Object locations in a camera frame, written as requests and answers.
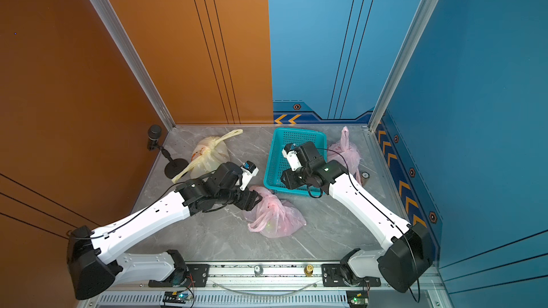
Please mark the right green circuit board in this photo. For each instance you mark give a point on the right green circuit board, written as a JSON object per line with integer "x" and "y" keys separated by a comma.
{"x": 357, "y": 299}

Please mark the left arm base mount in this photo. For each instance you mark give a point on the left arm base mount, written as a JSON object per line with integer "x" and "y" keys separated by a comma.
{"x": 196, "y": 275}

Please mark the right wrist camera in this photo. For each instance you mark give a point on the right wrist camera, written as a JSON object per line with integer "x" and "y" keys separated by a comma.
{"x": 291, "y": 155}

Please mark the pink plastic bag with hearts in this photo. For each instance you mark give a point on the pink plastic bag with hearts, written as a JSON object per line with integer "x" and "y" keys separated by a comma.
{"x": 273, "y": 217}

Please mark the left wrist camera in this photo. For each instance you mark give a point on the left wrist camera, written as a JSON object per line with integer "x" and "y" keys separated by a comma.
{"x": 249, "y": 171}

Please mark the pink knotted plastic bag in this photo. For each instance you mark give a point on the pink knotted plastic bag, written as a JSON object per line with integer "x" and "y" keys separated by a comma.
{"x": 346, "y": 153}

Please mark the black desktop microphone stand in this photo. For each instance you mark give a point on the black desktop microphone stand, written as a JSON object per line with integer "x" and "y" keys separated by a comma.
{"x": 175, "y": 165}

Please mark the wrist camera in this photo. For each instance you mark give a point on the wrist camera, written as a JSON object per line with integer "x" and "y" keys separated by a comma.
{"x": 291, "y": 155}
{"x": 249, "y": 171}

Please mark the left green circuit board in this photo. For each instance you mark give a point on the left green circuit board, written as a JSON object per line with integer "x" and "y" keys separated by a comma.
{"x": 176, "y": 298}

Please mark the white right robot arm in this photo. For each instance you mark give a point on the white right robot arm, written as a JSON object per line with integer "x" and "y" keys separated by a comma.
{"x": 406, "y": 249}

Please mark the brass knob on rail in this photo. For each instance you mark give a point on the brass knob on rail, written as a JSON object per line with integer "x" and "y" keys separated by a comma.
{"x": 308, "y": 270}

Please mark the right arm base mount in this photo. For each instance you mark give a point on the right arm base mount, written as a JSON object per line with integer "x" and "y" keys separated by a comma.
{"x": 337, "y": 275}

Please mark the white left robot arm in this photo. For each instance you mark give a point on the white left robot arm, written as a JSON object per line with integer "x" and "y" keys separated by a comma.
{"x": 98, "y": 259}

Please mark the silver knob on rail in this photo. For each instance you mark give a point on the silver knob on rail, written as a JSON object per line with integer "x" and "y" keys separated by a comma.
{"x": 258, "y": 270}

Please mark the yellow knotted plastic bag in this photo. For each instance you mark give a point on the yellow knotted plastic bag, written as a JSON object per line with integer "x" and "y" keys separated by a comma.
{"x": 207, "y": 156}

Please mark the green circuit board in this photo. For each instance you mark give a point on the green circuit board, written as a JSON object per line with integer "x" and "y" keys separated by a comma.
{"x": 176, "y": 298}
{"x": 357, "y": 299}

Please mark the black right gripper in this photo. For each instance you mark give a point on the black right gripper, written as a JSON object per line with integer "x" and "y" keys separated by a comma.
{"x": 290, "y": 182}

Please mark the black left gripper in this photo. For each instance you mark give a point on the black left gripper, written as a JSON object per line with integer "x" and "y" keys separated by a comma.
{"x": 250, "y": 199}

